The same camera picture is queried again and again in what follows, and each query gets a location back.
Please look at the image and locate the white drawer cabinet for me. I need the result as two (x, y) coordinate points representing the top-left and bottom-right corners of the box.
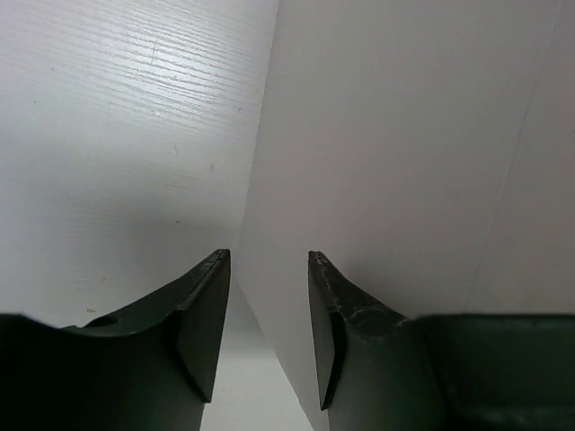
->
(234, 1), (574, 430)

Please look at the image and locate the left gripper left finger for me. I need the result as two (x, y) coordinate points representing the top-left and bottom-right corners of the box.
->
(1, 249), (231, 430)

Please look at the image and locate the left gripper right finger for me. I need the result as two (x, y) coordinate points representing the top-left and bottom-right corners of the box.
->
(308, 251), (574, 430)

